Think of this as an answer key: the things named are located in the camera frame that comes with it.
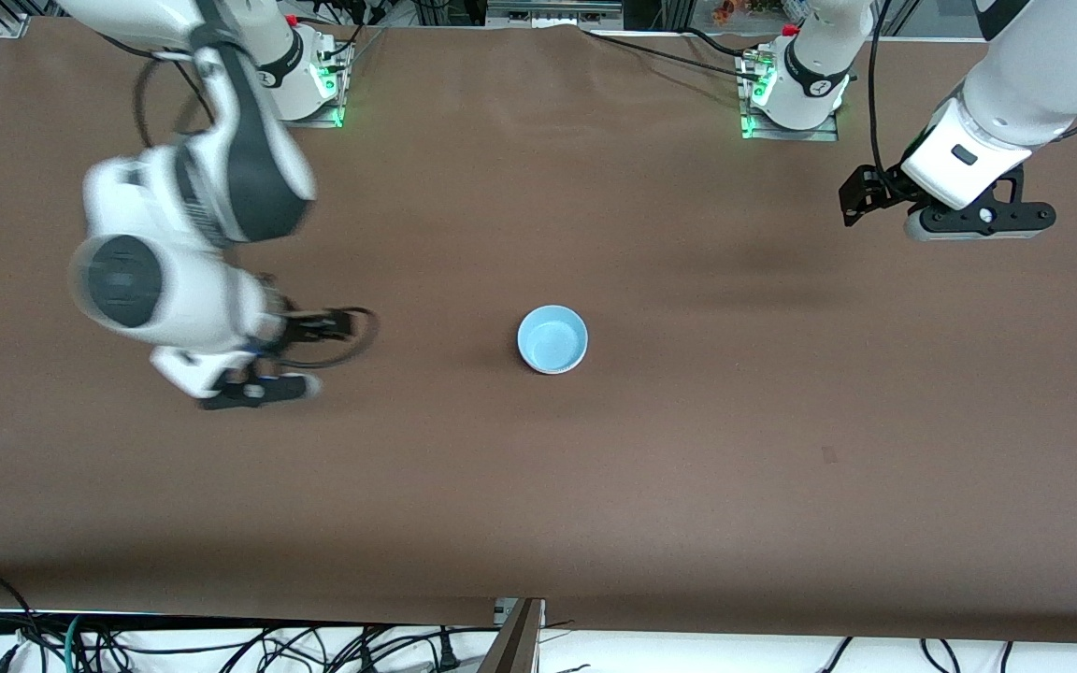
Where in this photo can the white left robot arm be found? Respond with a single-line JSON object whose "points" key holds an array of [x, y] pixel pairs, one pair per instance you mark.
{"points": [[1043, 65]]}

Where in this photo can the light blue bowl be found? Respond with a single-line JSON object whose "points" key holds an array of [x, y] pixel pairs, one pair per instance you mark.
{"points": [[552, 336]]}

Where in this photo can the silver metal rail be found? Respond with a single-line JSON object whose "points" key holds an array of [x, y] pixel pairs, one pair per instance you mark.
{"points": [[552, 11]]}

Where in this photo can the orange object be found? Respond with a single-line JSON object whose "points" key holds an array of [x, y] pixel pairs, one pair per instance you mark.
{"points": [[724, 11]]}

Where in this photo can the black power plug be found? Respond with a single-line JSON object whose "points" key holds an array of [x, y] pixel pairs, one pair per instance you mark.
{"points": [[448, 652]]}

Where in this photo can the grey metal post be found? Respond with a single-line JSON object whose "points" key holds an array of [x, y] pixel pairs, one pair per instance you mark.
{"points": [[512, 645]]}

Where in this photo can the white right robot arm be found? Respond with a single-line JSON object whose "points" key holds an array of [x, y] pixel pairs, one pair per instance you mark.
{"points": [[174, 299]]}

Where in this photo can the right arm silver base plate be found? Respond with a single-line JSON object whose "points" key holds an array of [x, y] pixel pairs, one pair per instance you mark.
{"points": [[314, 122]]}

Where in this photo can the left arm silver base plate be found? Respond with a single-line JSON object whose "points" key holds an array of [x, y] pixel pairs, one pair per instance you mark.
{"points": [[810, 136]]}

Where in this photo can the aluminium frame corner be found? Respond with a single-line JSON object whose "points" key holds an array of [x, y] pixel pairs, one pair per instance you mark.
{"points": [[13, 25]]}

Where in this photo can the brown table cover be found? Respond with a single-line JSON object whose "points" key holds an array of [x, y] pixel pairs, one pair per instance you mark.
{"points": [[538, 486]]}

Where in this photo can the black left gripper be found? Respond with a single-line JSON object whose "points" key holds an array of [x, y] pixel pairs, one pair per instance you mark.
{"points": [[878, 186]]}

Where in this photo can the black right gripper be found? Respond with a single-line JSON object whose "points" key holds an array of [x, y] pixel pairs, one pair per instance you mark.
{"points": [[307, 326]]}

